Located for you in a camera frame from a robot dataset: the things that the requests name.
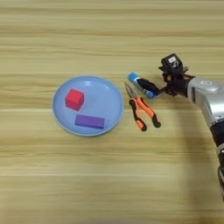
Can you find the light blue round plate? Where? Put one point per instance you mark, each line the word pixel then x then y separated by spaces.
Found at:
pixel 108 96

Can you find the red cube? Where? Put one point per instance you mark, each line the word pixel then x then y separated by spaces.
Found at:
pixel 74 99

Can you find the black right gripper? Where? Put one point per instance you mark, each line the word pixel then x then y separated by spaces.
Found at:
pixel 178 84

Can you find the purple rectangular block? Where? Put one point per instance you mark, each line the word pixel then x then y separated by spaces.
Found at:
pixel 89 121

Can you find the orange black pliers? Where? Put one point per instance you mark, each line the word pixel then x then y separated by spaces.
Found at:
pixel 140 105

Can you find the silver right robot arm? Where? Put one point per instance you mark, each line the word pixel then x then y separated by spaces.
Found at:
pixel 208 99

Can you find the blue glue stick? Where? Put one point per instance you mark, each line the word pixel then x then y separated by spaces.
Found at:
pixel 132 77

